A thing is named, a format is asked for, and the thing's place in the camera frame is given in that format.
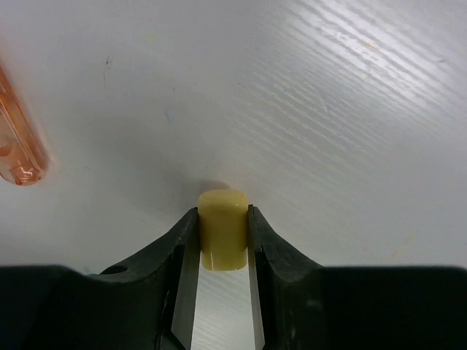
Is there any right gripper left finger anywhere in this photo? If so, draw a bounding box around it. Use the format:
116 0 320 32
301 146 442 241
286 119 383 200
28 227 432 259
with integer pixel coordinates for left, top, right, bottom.
1 209 199 349

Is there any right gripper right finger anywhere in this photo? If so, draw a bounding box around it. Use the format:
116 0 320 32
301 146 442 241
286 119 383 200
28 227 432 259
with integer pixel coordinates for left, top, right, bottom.
247 206 466 349

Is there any yellow pen cap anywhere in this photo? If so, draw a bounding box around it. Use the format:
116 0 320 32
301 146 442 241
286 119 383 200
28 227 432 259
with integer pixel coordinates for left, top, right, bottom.
198 189 249 271

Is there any orange highlighter pen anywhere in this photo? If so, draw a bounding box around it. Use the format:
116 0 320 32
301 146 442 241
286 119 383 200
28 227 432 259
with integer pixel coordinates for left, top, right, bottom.
1 71 47 186

